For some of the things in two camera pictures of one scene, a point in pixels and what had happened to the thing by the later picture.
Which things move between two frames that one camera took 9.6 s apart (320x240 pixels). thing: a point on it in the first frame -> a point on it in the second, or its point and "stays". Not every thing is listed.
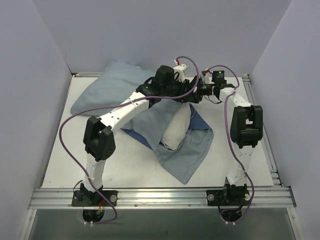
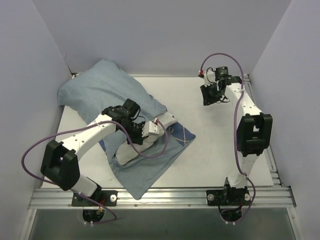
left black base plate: x=83 y=198 stays
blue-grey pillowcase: x=117 y=81 -> x=93 y=89
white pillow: x=177 y=129 -> x=152 y=145
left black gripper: x=191 y=92 -> x=139 y=133
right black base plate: x=228 y=197 stays
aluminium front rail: x=160 y=198 stays
